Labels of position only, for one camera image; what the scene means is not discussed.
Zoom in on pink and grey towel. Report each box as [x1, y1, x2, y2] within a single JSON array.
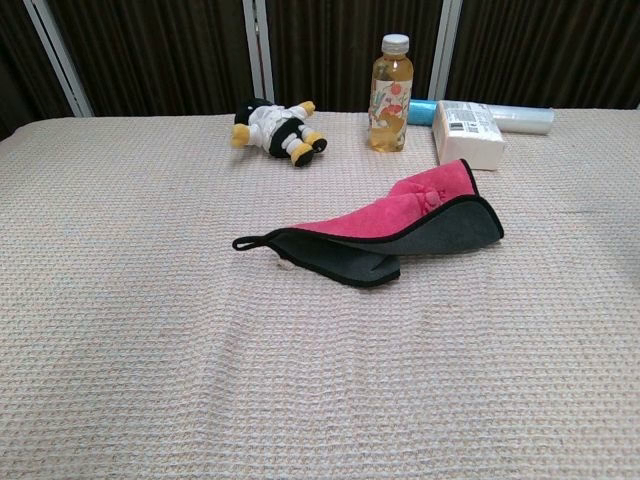
[[232, 158, 505, 290]]

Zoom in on black white yellow plush toy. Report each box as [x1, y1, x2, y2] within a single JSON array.
[[230, 97, 329, 168]]

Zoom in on beige waffle tablecloth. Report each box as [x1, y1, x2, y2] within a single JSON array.
[[0, 107, 640, 480]]

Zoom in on blue plastic bag roll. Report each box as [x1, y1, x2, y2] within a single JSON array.
[[407, 98, 441, 127]]

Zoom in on yellow tea bottle white cap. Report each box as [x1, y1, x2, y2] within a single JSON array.
[[367, 33, 414, 154]]

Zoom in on white tissue pack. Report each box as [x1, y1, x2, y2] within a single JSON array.
[[431, 99, 508, 172]]

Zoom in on clear plastic bag roll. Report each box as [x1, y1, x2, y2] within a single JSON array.
[[487, 103, 556, 136]]

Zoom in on dark brown curtain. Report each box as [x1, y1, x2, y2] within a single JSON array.
[[0, 0, 640, 141]]

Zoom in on white partition frame post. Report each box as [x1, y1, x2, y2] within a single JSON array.
[[427, 0, 464, 101], [22, 0, 95, 119], [241, 0, 276, 104]]

